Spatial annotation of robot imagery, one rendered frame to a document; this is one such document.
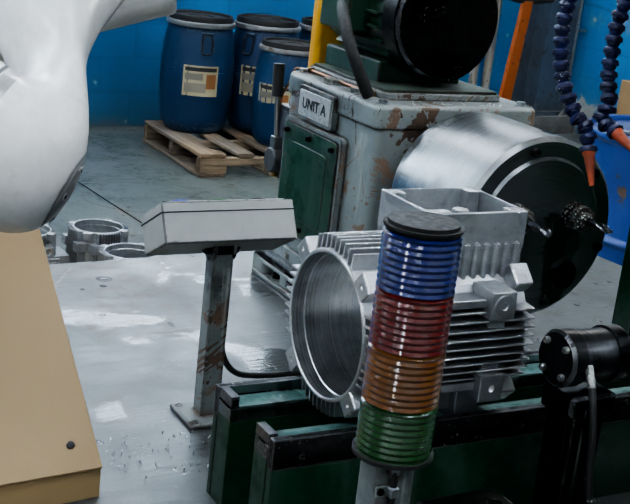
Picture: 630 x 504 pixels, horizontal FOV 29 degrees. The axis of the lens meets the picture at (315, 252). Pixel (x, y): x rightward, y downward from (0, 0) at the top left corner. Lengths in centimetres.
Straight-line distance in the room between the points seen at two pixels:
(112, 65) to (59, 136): 616
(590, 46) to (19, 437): 759
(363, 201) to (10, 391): 66
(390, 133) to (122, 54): 545
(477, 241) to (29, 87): 50
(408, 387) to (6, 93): 38
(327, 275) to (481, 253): 17
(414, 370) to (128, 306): 103
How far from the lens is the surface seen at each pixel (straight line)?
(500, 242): 128
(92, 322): 182
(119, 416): 152
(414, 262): 88
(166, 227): 140
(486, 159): 160
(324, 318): 134
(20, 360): 134
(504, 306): 124
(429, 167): 166
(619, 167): 348
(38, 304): 138
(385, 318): 90
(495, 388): 128
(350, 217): 180
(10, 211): 97
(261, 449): 122
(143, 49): 719
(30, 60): 105
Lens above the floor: 144
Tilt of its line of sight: 17 degrees down
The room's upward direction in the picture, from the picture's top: 6 degrees clockwise
